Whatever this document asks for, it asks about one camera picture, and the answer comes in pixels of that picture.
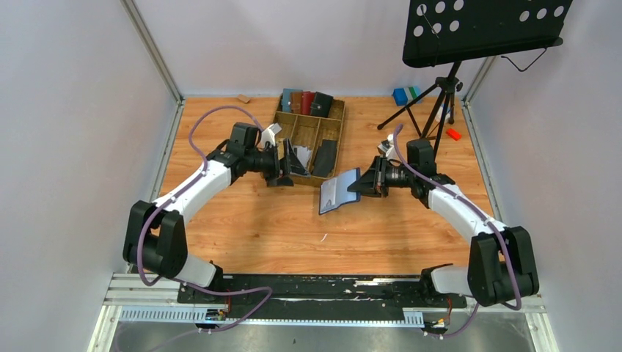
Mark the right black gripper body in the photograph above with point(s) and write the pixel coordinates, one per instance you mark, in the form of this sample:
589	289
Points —
378	176

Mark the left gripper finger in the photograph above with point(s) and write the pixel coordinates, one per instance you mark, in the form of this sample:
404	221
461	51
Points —
293	164
274	180

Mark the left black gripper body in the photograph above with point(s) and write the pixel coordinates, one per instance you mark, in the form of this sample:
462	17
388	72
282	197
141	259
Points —
281	162

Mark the dark blue card holder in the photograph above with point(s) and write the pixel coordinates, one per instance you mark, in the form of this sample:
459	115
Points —
334	192

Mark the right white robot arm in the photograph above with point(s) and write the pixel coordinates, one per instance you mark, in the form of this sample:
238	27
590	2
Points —
501	267

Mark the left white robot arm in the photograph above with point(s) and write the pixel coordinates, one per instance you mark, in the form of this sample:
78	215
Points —
156	233

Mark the white cards pile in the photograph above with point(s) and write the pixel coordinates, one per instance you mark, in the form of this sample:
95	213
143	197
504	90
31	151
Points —
303	154

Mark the black cards pile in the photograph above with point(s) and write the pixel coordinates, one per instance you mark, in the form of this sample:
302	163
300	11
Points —
325	158

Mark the teal card holder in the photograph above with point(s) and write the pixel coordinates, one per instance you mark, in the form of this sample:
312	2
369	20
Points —
285	102

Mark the brown card holder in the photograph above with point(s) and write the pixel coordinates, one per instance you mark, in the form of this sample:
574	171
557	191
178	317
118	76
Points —
296	102

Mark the black card holder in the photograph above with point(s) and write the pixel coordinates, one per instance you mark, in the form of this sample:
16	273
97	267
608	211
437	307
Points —
321	105

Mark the red card holder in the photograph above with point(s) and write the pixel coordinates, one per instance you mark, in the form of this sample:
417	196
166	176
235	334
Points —
306	102

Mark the woven wicker tray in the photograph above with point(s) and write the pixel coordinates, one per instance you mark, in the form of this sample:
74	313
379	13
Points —
309	131

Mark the red block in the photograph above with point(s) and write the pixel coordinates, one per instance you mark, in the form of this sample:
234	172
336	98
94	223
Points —
454	134

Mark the blue green block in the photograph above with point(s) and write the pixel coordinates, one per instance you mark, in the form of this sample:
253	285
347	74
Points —
403	96

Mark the small wooden block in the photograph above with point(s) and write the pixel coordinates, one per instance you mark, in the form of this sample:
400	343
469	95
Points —
243	98

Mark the black music stand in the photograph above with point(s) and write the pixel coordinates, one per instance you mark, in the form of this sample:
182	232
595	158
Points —
441	32

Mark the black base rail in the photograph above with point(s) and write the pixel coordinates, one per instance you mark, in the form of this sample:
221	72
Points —
255	290

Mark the white slotted cable duct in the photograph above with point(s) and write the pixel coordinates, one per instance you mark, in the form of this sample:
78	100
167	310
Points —
284	313

